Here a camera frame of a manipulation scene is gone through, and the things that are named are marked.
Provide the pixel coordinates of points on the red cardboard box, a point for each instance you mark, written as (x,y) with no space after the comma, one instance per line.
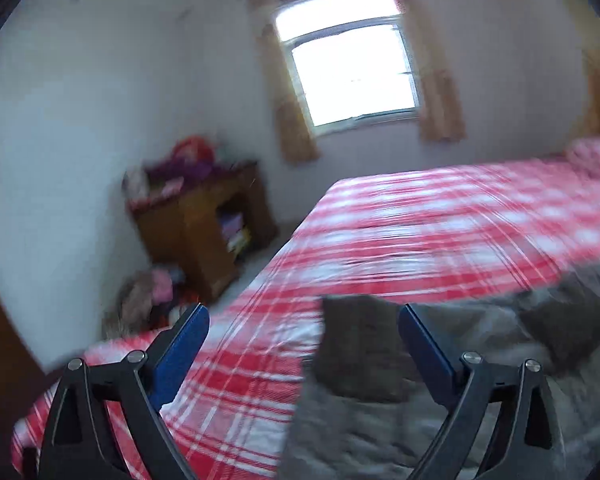
(192,147)

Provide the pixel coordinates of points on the pile of clothes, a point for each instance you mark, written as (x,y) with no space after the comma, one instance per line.
(145,295)

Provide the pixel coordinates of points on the white upright box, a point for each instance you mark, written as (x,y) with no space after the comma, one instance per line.
(136,185)

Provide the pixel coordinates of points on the brown wooden desk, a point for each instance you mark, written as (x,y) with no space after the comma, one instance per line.
(200,240)

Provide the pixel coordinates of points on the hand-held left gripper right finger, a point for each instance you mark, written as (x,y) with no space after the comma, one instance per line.
(427,355)

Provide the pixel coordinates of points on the purple puffer jacket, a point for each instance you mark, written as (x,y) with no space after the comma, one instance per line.
(180,167)

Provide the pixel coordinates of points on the grey puffer jacket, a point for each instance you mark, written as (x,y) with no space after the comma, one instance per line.
(370,350)

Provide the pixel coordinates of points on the yellow and white box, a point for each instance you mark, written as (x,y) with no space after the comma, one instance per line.
(240,242)

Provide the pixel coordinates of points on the brown wooden door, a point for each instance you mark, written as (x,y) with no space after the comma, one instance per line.
(0,350)

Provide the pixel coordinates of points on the sliding window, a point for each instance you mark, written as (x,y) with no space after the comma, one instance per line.
(350,60)

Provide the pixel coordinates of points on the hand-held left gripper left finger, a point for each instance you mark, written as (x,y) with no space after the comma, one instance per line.
(180,350)

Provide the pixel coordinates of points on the flat pink box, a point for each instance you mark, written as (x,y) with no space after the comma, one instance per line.
(165,190)

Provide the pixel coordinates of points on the pink folded quilt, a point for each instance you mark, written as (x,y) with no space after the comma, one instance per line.
(595,155)

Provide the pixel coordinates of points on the bed with red plaid sheet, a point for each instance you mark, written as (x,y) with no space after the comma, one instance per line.
(430,220)

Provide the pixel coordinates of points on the beige patterned curtain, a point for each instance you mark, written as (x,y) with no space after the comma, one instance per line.
(290,110)
(435,85)

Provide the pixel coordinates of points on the purple box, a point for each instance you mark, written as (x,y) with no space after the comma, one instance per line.
(232,225)

